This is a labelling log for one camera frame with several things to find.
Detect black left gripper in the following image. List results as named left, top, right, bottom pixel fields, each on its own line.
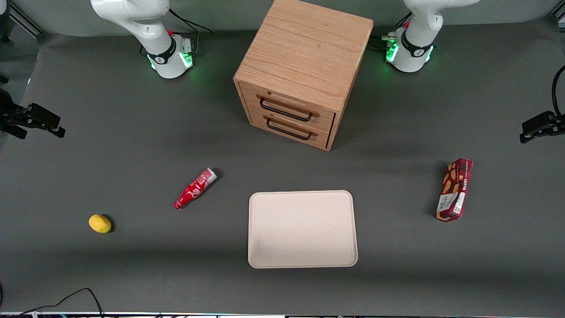
left=520, top=110, right=565, bottom=144

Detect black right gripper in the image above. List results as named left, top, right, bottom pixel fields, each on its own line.
left=0, top=75, right=66, bottom=140

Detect red cookie box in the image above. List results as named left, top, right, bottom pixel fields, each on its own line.
left=436, top=158, right=474, bottom=222

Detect beige rectangular tray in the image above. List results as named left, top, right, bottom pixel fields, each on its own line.
left=248, top=190, right=358, bottom=269

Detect yellow lemon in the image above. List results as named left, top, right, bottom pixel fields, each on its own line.
left=88, top=214, right=112, bottom=234

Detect grey table mat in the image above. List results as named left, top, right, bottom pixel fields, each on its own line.
left=0, top=17, right=565, bottom=317

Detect red cola bottle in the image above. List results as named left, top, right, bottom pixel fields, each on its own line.
left=173, top=167, right=218, bottom=210

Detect wooden drawer cabinet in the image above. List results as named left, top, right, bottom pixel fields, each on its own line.
left=233, top=0, right=374, bottom=152

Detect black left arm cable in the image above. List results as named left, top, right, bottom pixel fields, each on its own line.
left=551, top=65, right=565, bottom=117

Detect thin black table-edge cable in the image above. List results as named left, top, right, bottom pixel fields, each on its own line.
left=0, top=288, right=105, bottom=318

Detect black left arm base cables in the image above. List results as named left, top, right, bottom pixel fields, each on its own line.
left=370, top=12, right=414, bottom=50

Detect black right arm base cable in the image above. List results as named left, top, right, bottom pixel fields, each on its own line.
left=140, top=8, right=213, bottom=58

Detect wide-handled cabinet drawer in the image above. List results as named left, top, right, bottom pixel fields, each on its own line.
left=238, top=82, right=337, bottom=134

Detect narrow-handled cabinet drawer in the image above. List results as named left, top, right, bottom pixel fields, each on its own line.
left=247, top=110, right=332, bottom=149

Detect short black drawer handle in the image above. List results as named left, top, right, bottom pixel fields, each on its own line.
left=266, top=117, right=313, bottom=141

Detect long black drawer handle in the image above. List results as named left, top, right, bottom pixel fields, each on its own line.
left=259, top=97, right=313, bottom=123

